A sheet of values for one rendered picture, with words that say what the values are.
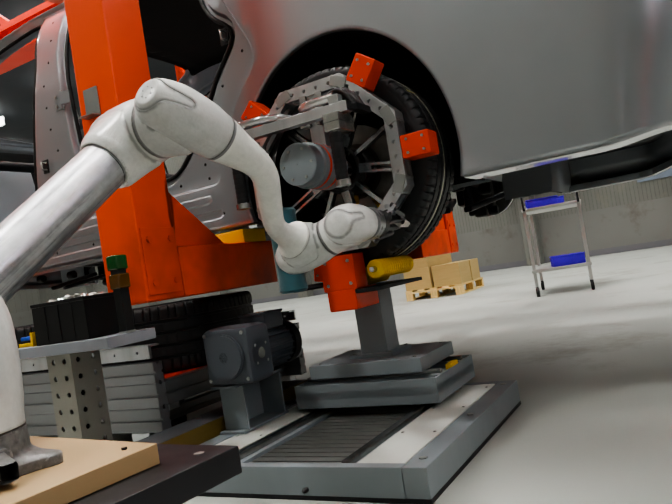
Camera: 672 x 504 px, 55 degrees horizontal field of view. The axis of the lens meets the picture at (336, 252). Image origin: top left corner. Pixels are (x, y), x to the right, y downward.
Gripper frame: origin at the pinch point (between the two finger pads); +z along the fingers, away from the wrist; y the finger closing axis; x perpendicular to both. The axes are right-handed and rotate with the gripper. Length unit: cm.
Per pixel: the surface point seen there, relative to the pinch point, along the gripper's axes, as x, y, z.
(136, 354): 38, -76, -35
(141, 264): 45, -46, -43
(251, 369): 5, -57, -27
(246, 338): 12, -50, -27
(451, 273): 107, -158, 580
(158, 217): 55, -36, -34
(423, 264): 142, -170, 577
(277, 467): -25, -54, -54
